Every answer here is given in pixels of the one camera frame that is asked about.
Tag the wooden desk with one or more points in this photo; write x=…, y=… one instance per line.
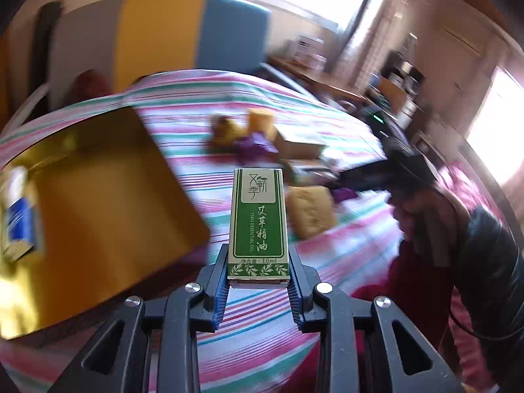
x=315, y=80

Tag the beige cardboard box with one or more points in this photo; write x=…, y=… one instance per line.
x=297, y=142

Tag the pink curtain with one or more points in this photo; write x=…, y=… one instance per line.
x=376, y=28

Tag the person's red pants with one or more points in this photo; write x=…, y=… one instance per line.
x=409, y=290

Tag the person's right hand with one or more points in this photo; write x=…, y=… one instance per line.
x=417, y=217

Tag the brown plush toy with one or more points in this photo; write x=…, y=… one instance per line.
x=224, y=129

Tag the pink patterned cloth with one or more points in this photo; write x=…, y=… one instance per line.
x=470, y=188

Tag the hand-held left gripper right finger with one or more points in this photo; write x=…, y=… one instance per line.
x=295, y=294

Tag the yellow sponge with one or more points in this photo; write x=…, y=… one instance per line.
x=311, y=211
x=260, y=121

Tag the blue yellow grey chair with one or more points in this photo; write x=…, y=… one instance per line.
x=163, y=37

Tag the small purple item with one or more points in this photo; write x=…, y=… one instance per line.
x=346, y=193

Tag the side window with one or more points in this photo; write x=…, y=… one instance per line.
x=497, y=127

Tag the blue and white small box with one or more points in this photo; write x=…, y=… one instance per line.
x=20, y=221

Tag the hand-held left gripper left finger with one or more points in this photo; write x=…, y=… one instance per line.
x=219, y=292

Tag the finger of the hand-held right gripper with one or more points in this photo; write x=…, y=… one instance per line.
x=360, y=176

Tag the golden tray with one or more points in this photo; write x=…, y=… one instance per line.
x=102, y=196

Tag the white printed carton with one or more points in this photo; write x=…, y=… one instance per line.
x=307, y=51

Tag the striped blanket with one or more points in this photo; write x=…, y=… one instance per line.
x=254, y=356

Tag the cluttered storage shelf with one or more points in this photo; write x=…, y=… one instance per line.
x=403, y=82

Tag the purple cloth flower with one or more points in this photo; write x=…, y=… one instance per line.
x=254, y=148

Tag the small green box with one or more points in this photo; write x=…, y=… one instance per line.
x=256, y=229

